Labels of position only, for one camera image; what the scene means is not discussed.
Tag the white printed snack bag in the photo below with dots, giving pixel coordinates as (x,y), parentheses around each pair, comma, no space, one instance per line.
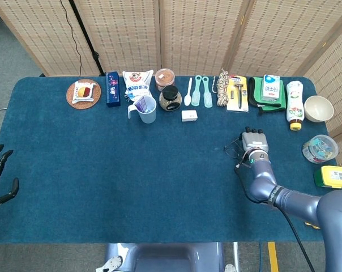
(137,82)

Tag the round woven rattan coaster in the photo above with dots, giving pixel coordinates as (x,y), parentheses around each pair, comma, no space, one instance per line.
(83,105)

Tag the green black folded cloth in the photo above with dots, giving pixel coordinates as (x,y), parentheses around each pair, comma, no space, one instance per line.
(254,96)

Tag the clear tub of binder clips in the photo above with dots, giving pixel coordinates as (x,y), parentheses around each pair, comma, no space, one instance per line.
(319,148)

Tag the glass jar with black lid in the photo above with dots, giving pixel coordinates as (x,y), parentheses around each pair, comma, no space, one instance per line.
(170,93)

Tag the light blue mug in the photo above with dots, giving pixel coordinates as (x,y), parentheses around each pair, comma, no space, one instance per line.
(148,116)

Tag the black-rimmed eyeglasses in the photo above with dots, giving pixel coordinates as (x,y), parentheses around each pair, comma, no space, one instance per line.
(231,151)

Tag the razor on yellow card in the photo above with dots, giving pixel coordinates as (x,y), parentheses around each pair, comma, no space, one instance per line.
(233,105)

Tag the white sauce bottle yellow cap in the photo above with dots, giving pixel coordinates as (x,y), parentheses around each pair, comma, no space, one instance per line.
(295,105)

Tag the mint green brush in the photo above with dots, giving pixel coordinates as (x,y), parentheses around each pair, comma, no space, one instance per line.
(207,99)
(196,97)

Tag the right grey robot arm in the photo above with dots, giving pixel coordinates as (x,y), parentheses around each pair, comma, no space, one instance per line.
(290,198)

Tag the black stand pole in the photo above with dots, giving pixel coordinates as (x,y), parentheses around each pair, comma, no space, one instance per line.
(82,26)

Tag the beige bowl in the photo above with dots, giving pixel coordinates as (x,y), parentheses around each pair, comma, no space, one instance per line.
(318,109)

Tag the blue felt table cover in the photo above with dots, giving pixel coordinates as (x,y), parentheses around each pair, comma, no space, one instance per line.
(103,170)

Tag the clear tub with brown contents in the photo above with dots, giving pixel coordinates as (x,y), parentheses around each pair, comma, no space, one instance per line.
(164,76)

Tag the small white box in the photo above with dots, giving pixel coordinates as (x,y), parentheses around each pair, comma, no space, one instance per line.
(189,115)

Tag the white red yellow snack packet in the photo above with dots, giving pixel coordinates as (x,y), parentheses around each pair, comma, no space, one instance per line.
(83,92)

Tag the white blue milk carton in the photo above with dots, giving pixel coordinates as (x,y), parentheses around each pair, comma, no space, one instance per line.
(270,89)

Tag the small yellow object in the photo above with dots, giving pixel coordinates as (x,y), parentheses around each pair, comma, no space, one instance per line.
(312,225)

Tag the dark blue rectangular box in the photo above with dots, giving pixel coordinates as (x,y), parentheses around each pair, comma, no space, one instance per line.
(113,90)

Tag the white plastic spoon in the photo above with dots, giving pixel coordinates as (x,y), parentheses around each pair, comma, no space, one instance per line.
(187,99)

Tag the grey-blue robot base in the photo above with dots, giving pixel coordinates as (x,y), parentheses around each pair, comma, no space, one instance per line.
(165,258)

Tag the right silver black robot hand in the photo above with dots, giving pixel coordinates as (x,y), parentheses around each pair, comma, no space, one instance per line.
(254,141)

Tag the yellow floor tape strip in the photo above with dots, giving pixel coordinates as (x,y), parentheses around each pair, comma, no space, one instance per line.
(273,258)

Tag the purple toothpaste tube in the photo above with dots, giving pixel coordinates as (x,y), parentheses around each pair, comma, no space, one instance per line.
(142,103)

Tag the green box with yellow lid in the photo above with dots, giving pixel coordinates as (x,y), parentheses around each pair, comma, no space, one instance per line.
(333,175)

